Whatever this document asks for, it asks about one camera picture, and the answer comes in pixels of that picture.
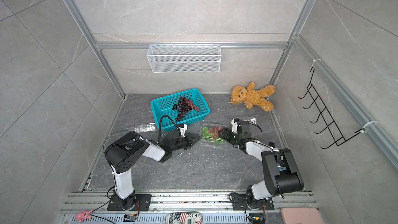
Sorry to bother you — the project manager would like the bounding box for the dark purple grape bunch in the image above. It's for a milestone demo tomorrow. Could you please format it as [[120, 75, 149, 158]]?
[[172, 96, 200, 121]]

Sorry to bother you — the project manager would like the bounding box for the red grape bunch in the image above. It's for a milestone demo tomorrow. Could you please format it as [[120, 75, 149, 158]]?
[[207, 127, 223, 139]]

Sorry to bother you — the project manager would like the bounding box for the white wire mesh shelf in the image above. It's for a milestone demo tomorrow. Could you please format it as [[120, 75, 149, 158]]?
[[147, 44, 222, 73]]

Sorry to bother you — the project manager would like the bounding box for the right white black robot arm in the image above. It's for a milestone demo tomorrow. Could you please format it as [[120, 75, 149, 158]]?
[[218, 118, 304, 204]]

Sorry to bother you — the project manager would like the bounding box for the teal plastic basket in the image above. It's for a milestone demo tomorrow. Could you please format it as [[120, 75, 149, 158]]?
[[151, 89, 210, 132]]

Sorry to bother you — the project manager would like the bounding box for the flag pattern object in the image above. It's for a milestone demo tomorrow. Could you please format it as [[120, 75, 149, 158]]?
[[165, 212, 203, 224]]

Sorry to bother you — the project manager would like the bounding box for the pink pad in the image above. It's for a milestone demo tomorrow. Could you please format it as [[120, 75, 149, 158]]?
[[280, 207, 323, 224]]

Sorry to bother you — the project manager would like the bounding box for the pink plush toy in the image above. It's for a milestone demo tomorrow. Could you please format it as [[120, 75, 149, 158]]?
[[75, 210, 92, 223]]

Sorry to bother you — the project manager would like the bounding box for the brown teddy bear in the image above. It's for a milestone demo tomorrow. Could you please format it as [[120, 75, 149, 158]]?
[[231, 82, 276, 112]]

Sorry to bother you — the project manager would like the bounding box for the black wire hook rack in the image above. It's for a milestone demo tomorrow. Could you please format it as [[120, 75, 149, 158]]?
[[298, 67, 365, 150]]

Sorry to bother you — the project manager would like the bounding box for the green grape bunch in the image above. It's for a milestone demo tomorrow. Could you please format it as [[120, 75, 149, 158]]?
[[202, 126, 225, 144]]

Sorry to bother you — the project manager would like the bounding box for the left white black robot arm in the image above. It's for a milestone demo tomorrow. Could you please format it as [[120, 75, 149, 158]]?
[[104, 128, 201, 200]]

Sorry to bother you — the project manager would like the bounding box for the clear clamshell container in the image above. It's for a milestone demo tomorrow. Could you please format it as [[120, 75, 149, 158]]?
[[231, 116, 257, 125], [133, 123, 157, 133], [200, 122, 227, 145]]

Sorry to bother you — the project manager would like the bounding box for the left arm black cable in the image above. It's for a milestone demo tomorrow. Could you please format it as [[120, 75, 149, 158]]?
[[90, 114, 179, 224]]

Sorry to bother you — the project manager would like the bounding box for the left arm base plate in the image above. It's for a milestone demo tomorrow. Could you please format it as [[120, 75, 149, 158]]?
[[107, 194, 151, 211]]

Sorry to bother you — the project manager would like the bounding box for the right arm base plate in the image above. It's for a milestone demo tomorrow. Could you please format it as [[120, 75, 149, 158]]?
[[229, 192, 275, 211]]

